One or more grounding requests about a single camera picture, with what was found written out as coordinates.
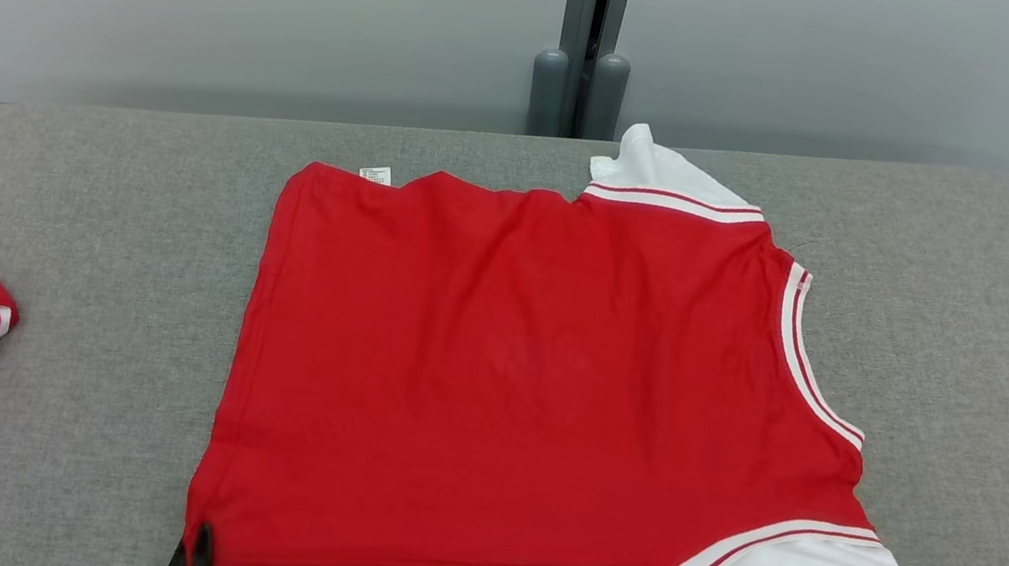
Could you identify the red jersey with white sleeves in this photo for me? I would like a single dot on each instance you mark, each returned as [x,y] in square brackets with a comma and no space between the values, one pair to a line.
[500,374]

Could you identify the grey rounded post cap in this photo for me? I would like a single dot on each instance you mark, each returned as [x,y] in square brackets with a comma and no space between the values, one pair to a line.
[547,92]
[607,97]

